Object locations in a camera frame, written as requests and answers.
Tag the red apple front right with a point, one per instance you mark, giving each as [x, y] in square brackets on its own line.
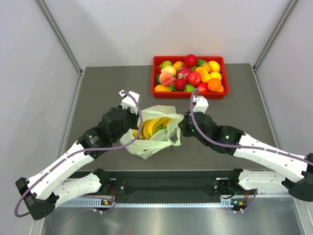
[202, 87]

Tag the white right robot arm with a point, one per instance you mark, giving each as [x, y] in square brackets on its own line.
[285, 172]

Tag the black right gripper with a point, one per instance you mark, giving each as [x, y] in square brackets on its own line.
[183, 126]

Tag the dark green avocado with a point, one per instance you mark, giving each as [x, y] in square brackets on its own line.
[157, 79]

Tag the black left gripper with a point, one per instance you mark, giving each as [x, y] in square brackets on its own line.
[135, 117]

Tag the orange fruit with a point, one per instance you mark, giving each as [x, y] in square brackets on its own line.
[214, 84]

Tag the red apple centre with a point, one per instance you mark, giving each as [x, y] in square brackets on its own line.
[193, 79]

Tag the yellow banana bunch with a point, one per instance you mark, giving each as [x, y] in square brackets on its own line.
[152, 126]

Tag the red apple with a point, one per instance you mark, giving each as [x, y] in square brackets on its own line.
[193, 79]
[190, 60]
[202, 87]

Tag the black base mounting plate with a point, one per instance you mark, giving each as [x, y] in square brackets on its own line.
[171, 186]

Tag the orange yellow mango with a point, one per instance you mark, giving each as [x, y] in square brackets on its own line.
[204, 74]

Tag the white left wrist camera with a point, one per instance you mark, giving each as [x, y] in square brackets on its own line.
[129, 101]

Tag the green fruit front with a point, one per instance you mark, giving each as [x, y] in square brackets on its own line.
[189, 88]

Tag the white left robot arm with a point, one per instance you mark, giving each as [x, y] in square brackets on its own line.
[50, 188]

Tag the red apple on top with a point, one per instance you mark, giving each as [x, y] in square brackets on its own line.
[190, 60]

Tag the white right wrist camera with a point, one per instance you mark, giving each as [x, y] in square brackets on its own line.
[199, 104]

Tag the slotted cable duct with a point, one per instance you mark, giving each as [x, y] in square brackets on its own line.
[100, 203]

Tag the pink peach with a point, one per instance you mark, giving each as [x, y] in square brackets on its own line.
[166, 79]

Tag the red plastic fruit tray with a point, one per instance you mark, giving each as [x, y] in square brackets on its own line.
[176, 67]

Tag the dark red fruit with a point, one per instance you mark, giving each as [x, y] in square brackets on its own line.
[180, 84]

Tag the yellow mango front left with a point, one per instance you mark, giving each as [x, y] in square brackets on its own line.
[161, 88]

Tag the pale green plastic bag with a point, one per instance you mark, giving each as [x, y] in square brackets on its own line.
[168, 134]

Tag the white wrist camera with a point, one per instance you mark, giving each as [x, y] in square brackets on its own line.
[129, 101]
[199, 104]

